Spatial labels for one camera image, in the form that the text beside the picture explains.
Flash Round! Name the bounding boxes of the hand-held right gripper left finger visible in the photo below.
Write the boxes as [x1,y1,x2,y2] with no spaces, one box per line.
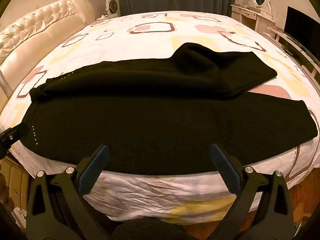
[26,144,113,240]

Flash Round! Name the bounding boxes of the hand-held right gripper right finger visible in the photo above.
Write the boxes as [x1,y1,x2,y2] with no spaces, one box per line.
[207,143,295,240]

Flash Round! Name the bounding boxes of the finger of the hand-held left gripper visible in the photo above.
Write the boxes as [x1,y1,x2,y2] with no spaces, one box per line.
[0,127,22,159]

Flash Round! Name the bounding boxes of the black pants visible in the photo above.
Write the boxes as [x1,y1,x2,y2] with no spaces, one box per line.
[19,42,319,177]

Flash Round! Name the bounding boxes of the person's dark clothing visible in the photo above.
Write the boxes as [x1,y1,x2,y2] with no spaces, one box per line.
[114,217,188,240]

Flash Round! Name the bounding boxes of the cream tufted headboard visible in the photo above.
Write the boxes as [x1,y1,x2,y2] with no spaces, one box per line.
[0,0,96,69]

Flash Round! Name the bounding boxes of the white television console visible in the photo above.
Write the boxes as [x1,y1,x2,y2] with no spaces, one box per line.
[267,25,320,79]

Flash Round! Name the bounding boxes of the printed bed sheet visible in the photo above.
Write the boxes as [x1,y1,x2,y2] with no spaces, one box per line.
[0,10,320,220]

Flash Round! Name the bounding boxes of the white vanity dresser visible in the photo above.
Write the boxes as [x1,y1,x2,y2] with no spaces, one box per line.
[230,1,273,34]

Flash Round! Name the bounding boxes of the black television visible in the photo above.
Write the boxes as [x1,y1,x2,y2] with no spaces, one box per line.
[284,6,320,53]

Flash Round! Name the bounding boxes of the small white fan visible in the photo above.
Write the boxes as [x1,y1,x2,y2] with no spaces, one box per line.
[105,0,121,17]

